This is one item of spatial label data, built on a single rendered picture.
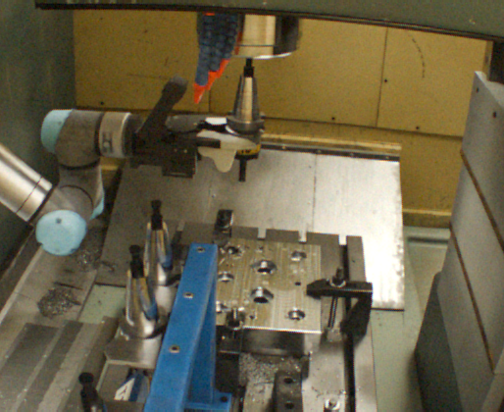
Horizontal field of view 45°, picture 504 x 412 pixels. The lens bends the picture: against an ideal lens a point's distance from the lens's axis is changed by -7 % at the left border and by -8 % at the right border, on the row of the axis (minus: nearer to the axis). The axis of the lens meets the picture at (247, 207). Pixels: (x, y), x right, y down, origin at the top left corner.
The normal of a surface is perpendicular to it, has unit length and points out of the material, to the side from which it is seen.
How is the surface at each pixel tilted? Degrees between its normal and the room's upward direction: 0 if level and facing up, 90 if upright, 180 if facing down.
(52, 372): 8
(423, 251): 0
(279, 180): 24
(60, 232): 90
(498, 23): 90
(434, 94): 90
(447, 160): 90
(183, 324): 0
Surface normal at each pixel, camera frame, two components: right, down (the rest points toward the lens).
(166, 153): -0.14, 0.48
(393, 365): 0.04, -0.87
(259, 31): 0.14, 0.50
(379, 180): 0.00, -0.59
